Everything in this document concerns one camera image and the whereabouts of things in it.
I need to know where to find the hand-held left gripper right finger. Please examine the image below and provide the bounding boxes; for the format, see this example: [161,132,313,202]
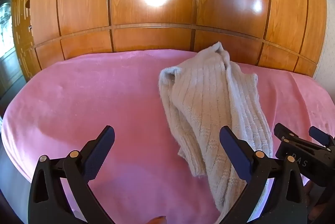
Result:
[219,126,308,224]

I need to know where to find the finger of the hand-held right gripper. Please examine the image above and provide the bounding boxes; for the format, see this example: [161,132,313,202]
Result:
[308,126,335,148]
[273,123,300,146]

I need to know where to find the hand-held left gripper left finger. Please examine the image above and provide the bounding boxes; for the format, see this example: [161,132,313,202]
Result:
[27,125,116,224]

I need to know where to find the white knit sweater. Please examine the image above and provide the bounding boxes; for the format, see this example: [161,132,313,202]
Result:
[158,41,274,221]

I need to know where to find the person's right hand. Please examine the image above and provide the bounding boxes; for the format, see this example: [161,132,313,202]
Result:
[304,179,319,224]

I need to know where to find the pink blanket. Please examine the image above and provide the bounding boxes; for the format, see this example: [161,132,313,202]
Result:
[1,49,335,224]

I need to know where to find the glazed panelled door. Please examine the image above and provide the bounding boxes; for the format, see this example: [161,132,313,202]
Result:
[0,0,27,100]

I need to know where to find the patterned wooden cabinet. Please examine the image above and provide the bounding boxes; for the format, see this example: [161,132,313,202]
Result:
[10,0,43,81]

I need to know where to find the wooden wardrobe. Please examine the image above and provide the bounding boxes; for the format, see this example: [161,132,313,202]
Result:
[28,0,328,77]

